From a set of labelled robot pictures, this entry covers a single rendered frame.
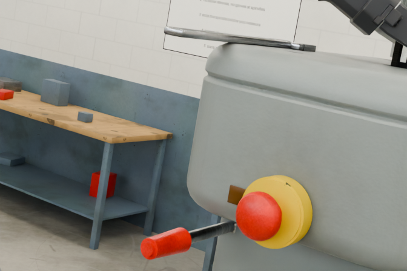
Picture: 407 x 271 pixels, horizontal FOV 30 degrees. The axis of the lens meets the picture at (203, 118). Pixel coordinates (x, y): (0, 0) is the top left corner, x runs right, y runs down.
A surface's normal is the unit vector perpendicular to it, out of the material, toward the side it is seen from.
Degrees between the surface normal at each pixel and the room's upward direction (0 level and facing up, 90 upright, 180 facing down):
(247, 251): 90
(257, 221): 91
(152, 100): 90
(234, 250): 90
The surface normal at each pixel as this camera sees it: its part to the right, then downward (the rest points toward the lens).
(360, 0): -0.15, 0.11
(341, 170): -0.56, 0.03
